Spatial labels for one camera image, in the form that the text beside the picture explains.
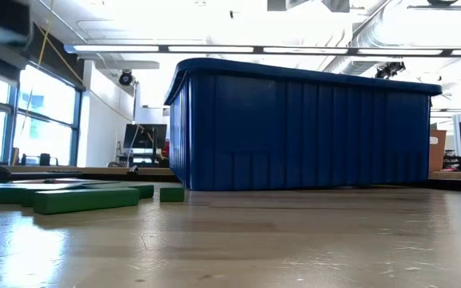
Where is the large blue plastic bin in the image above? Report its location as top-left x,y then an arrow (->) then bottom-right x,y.
164,58 -> 443,192

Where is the blue building column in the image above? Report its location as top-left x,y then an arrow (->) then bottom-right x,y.
69,90 -> 84,167
0,84 -> 19,165

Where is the black ceiling-mounted equipment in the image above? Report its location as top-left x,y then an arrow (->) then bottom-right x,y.
374,61 -> 407,80

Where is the yellow diagonal brace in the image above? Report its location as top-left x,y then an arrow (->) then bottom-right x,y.
36,0 -> 84,84

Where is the dark ceiling fixture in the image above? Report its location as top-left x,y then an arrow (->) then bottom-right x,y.
407,0 -> 461,20

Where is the round black wall device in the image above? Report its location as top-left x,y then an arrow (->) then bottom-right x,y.
118,70 -> 136,87

